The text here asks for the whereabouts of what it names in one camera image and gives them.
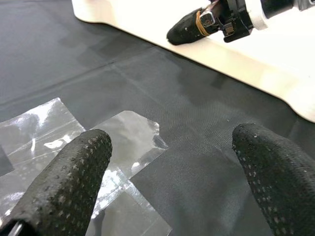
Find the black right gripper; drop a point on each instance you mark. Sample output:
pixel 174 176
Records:
pixel 233 14

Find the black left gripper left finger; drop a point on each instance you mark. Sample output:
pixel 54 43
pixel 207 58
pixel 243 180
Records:
pixel 69 184

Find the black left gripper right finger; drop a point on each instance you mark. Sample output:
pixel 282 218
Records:
pixel 283 186

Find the tan rubber band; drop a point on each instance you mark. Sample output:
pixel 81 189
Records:
pixel 198 23

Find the white plastic table top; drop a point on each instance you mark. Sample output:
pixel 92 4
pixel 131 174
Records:
pixel 246 61

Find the black table cloth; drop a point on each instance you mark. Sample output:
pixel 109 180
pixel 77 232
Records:
pixel 123 73

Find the clear tape cross patch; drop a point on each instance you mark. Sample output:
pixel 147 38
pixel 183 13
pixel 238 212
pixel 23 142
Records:
pixel 133 132

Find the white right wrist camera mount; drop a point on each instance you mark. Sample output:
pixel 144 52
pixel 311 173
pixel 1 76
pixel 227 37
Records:
pixel 258 20

